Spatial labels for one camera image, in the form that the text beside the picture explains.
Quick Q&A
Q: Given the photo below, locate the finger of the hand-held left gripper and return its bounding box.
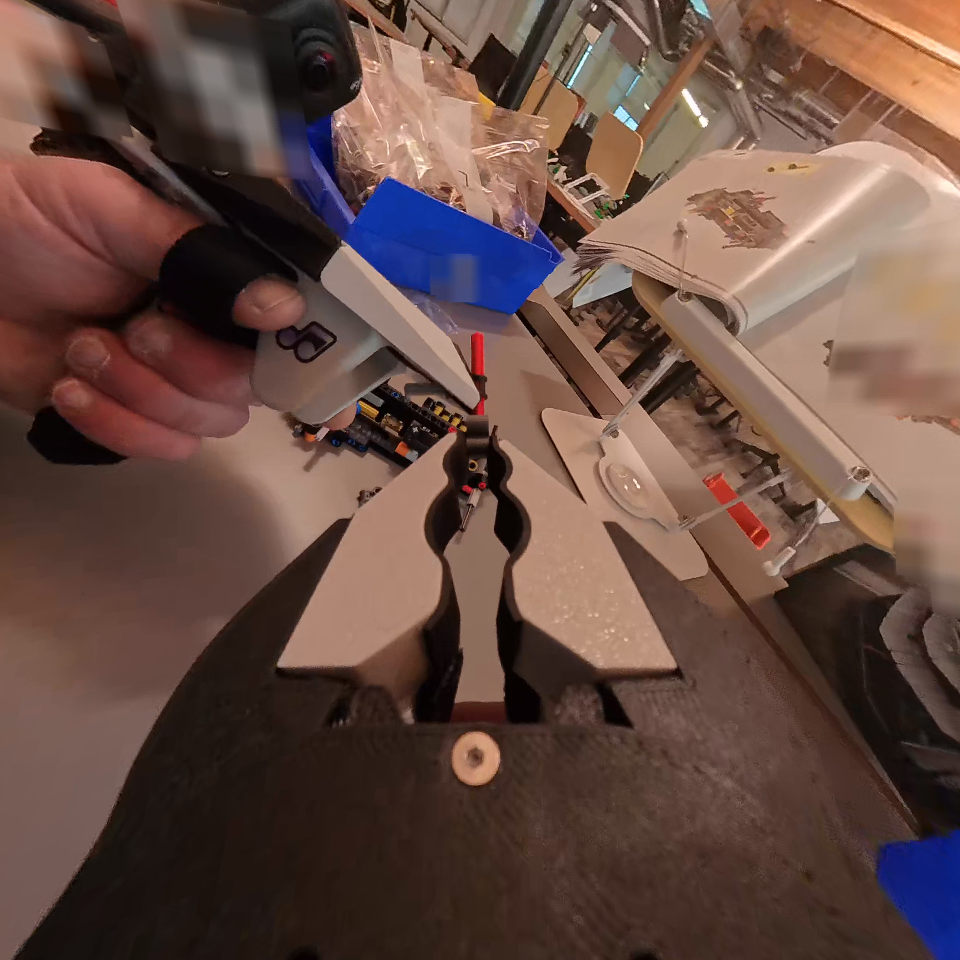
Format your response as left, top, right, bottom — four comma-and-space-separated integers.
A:
321, 243, 483, 411

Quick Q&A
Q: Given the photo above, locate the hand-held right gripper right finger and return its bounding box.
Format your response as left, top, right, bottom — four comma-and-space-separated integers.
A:
486, 438, 680, 723

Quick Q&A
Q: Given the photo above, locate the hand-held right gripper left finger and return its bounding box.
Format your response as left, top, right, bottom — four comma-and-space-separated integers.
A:
276, 433, 475, 723

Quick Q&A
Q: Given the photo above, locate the red axle with black connector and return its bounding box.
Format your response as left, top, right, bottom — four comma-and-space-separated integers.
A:
459, 332, 496, 481

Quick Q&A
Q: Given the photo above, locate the lego instruction booklet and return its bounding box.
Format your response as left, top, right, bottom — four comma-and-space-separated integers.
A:
573, 146, 931, 331

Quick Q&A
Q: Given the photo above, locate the person's left hand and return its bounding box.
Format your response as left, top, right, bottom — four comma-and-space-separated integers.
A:
0, 157, 307, 462

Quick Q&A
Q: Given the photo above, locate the multicoloured brick technic assembly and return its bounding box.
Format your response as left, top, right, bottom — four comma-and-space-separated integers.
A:
291, 378, 470, 468

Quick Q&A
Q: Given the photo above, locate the small blue plastic bin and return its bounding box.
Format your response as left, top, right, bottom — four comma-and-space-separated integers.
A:
303, 112, 565, 316

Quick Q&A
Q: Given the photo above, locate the clear round lens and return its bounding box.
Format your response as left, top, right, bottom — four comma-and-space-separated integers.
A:
596, 457, 680, 526

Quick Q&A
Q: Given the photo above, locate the pile of clear plastic bags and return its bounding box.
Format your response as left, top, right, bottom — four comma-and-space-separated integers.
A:
333, 26, 552, 241

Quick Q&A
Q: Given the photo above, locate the tan chair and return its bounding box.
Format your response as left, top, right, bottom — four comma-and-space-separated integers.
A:
585, 112, 645, 200
517, 71, 588, 151

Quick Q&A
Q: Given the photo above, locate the black steel column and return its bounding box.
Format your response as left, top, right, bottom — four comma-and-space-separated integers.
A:
495, 0, 594, 110

